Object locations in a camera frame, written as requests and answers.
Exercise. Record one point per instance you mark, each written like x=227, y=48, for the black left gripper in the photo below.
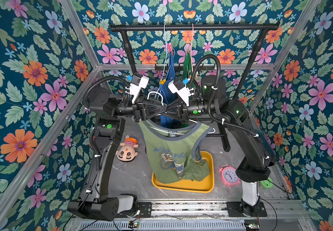
x=145, y=112

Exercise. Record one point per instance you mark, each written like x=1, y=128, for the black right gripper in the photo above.
x=183, y=109

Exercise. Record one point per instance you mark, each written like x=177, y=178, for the white wire hanger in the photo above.
x=193, y=119

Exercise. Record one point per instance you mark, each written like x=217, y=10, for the olive green tank top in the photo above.
x=175, y=154

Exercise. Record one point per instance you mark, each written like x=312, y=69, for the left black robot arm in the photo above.
x=93, y=201

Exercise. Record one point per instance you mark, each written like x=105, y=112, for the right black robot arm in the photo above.
x=234, y=116

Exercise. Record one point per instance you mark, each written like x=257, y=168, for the blue tank top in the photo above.
x=168, y=96

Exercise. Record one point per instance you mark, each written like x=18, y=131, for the yellow clothespin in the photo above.
x=162, y=81

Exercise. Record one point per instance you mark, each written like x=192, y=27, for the plush doll toy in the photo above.
x=127, y=151

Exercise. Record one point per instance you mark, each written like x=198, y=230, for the black clothes rack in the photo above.
x=195, y=27

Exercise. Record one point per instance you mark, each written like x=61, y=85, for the pink clothespin on blue top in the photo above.
x=169, y=48

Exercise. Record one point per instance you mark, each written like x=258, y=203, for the yellow plastic tray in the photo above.
x=204, y=186

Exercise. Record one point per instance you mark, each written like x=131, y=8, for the pink alarm clock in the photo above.
x=228, y=176

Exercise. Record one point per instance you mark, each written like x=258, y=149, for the green tape roll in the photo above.
x=266, y=184

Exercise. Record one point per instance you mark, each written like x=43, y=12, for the white ventilation grille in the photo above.
x=163, y=225

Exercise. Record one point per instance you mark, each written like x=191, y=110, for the light blue wire hanger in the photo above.
x=164, y=73

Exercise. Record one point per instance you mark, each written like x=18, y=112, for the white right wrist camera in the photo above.
x=177, y=86

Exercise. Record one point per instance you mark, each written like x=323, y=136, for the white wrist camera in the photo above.
x=177, y=86
x=136, y=84

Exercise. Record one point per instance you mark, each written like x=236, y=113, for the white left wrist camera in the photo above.
x=136, y=84

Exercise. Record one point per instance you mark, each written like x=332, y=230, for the pink wire hanger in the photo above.
x=191, y=46

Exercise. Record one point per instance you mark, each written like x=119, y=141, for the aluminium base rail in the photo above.
x=225, y=208

